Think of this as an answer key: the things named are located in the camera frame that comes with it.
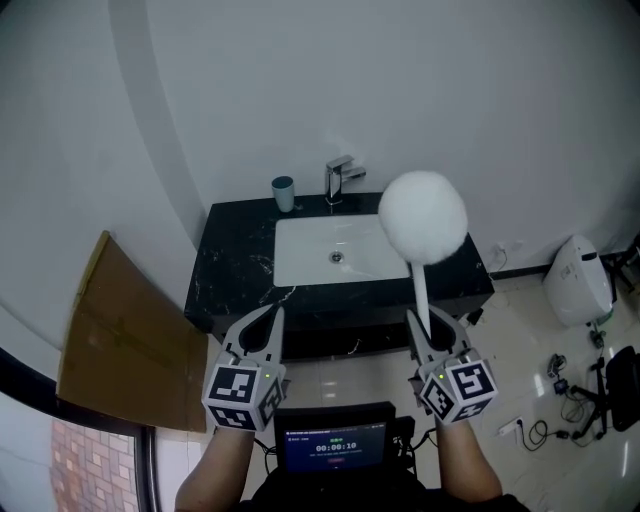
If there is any white fluffy cleaning brush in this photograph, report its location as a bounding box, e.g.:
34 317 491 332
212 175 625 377
378 169 470 344

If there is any white plastic appliance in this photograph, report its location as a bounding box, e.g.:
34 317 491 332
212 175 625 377
542 234 617 329

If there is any black metal stand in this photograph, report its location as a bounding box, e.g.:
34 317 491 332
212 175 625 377
599 234 640 297

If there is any small electronic device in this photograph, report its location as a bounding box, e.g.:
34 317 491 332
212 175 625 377
548 353 572 397

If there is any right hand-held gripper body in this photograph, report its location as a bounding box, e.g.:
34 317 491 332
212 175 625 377
408 348 502 426

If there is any person's right forearm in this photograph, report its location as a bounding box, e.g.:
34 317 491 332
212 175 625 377
433 417 504 502

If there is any black window frame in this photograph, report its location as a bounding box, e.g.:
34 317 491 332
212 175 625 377
0 344 162 512

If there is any black office chair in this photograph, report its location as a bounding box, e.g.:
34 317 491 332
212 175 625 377
603 345 640 434

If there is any black cable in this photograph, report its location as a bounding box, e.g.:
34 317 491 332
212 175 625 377
522 418 552 454

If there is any person's left forearm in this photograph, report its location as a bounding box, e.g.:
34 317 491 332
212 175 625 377
173 424 279 512

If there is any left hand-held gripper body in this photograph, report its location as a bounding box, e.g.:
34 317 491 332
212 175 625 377
201 347 293 434

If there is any chrome faucet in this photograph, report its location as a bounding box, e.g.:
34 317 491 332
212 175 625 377
324 155 368 207

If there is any teal cup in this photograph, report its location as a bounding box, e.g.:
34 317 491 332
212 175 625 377
271 175 296 212

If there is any black monitor screen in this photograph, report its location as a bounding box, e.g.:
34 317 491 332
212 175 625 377
273 402 396 475

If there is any brown cardboard sheet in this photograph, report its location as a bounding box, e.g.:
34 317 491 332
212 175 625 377
55 229 210 434

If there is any white power strip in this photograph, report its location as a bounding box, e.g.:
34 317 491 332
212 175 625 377
496 416 526 439

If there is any black marble vanity cabinet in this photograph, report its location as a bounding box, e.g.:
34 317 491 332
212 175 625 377
183 192 496 362

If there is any person's black clothing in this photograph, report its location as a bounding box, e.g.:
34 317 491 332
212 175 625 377
238 468 532 512

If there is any white ceramic sink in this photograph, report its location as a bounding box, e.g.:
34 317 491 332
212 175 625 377
273 213 412 288

